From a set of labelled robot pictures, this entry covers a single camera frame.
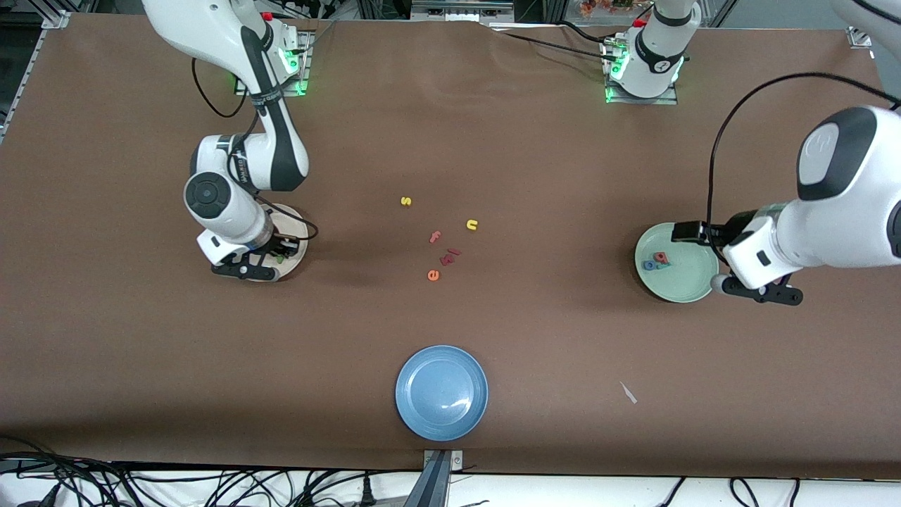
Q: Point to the small white paper scrap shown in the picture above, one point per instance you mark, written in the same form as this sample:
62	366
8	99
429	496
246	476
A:
628	393

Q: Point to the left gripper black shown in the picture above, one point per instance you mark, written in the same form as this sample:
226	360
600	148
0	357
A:
725	231

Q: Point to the grey aluminium mast profile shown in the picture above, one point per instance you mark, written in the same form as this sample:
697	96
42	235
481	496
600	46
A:
431	486

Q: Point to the orange dried flowers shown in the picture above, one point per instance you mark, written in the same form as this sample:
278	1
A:
598	7

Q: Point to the dark red foam letter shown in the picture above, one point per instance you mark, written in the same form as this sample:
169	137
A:
445	260

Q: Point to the aluminium table edge profile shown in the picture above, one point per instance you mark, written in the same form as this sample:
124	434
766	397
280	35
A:
21	84

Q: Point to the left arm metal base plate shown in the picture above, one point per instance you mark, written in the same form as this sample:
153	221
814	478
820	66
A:
640	101

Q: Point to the black power plug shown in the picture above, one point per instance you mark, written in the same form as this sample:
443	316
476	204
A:
366	493

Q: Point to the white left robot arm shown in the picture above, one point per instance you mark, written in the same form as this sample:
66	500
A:
845	225

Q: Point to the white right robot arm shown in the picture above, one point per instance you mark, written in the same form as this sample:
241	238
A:
218	204

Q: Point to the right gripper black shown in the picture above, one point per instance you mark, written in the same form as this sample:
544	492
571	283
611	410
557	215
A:
276	246

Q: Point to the metal table edge bracket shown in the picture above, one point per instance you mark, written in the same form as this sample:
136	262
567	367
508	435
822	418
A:
456	459

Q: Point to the beige round plate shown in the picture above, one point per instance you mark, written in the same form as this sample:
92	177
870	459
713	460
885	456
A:
297	232

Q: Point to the silver aluminium crossbar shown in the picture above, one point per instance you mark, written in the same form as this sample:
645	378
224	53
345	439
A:
457	10

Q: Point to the blue round plate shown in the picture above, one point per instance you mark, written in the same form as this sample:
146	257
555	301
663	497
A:
441	393

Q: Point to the silver corner bracket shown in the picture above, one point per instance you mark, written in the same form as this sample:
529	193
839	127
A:
56	19
861	36

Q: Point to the pale green round plate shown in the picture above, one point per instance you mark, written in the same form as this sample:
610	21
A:
676	285

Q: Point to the brown table cover sheet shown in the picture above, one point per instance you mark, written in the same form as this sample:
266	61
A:
141	338

